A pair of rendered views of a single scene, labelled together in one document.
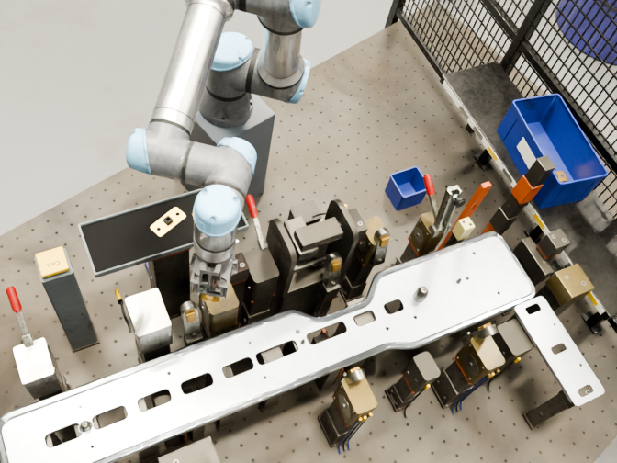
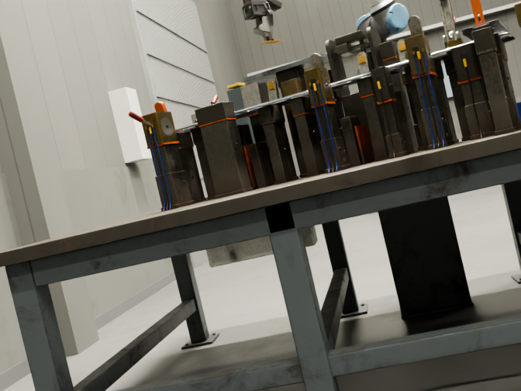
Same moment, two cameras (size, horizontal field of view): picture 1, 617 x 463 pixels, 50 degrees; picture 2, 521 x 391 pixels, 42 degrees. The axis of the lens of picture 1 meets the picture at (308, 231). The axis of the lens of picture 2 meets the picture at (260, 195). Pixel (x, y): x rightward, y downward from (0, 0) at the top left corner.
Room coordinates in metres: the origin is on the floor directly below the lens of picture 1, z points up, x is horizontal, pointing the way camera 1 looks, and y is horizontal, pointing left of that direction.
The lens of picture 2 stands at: (-0.70, -2.15, 0.73)
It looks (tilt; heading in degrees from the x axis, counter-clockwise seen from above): 1 degrees down; 65
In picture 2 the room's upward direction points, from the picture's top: 13 degrees counter-clockwise
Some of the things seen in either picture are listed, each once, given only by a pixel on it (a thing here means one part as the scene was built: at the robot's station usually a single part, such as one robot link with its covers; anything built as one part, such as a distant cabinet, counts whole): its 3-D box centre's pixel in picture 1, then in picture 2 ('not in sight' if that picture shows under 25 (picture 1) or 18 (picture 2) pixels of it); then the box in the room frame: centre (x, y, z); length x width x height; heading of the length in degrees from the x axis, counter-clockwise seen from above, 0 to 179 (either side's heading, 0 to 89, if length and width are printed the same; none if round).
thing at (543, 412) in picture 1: (555, 405); (493, 81); (0.71, -0.78, 0.84); 0.05 x 0.05 x 0.29; 39
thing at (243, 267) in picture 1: (232, 297); not in sight; (0.72, 0.15, 0.90); 0.05 x 0.05 x 0.40; 39
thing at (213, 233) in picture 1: (217, 217); not in sight; (0.56, 0.16, 1.56); 0.09 x 0.08 x 0.11; 3
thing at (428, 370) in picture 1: (413, 388); (388, 113); (0.64, -0.39, 0.84); 0.10 x 0.05 x 0.29; 39
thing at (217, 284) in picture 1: (213, 264); (255, 2); (0.56, 0.16, 1.40); 0.09 x 0.08 x 0.12; 8
